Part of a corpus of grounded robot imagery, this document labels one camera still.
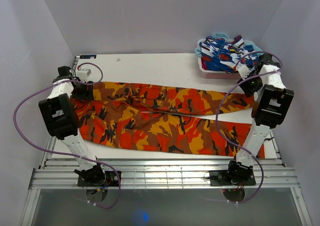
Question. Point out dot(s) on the aluminium frame rail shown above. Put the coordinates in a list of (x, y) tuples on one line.
[(162, 174)]

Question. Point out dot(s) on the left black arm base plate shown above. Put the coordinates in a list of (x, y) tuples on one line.
[(111, 179)]

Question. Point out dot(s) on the blue label sticker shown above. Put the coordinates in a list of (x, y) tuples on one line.
[(88, 56)]

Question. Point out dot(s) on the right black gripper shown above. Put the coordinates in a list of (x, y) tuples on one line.
[(246, 88)]

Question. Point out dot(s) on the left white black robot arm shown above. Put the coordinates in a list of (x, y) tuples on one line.
[(62, 122)]

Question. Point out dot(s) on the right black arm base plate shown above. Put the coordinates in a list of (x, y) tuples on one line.
[(224, 178)]

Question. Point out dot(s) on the orange camouflage trousers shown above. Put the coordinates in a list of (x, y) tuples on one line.
[(146, 117)]

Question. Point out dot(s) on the pink plastic laundry basket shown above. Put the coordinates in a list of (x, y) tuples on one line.
[(217, 73)]

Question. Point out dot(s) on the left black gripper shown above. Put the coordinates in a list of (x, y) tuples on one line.
[(87, 95)]

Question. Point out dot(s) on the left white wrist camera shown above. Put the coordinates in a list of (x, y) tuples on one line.
[(83, 74)]

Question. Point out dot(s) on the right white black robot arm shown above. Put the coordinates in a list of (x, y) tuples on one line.
[(269, 110)]

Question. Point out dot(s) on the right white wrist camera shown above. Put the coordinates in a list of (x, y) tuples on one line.
[(243, 71)]

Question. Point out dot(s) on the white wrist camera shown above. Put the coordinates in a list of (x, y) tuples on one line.
[(243, 71), (83, 74)]

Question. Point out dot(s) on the light blue garment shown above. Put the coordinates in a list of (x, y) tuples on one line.
[(226, 37)]

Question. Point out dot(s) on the blue white red patterned garment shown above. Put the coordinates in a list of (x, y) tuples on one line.
[(222, 54)]

